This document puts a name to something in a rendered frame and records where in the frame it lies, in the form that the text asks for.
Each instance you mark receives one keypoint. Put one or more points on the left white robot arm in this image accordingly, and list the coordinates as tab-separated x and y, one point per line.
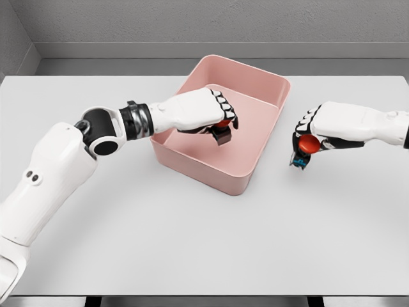
76	156

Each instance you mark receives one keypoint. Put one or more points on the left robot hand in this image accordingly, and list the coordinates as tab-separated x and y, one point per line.
201	108

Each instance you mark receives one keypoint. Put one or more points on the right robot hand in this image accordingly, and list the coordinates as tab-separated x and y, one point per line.
332	123

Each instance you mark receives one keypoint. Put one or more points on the red button industrial switch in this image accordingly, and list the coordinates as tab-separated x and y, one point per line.
305	148
222	131

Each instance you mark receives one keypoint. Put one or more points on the pink plastic basket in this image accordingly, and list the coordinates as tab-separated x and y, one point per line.
220	128

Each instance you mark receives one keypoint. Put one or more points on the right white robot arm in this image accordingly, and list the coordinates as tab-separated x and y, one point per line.
385	126

